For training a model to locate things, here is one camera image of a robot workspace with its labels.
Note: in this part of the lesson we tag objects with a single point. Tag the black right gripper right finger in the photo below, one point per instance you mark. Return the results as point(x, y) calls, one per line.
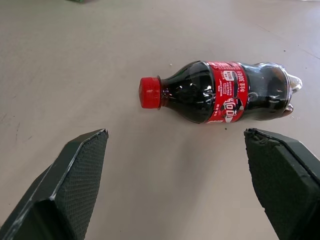
point(282, 180)

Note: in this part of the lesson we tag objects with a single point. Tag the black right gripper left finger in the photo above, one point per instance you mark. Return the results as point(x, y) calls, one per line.
point(62, 185)

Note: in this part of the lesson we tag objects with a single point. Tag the cola bottle with red label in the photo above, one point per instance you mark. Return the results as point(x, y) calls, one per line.
point(220, 92)

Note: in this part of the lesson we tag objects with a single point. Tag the green object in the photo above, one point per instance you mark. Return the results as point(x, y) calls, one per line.
point(80, 1)

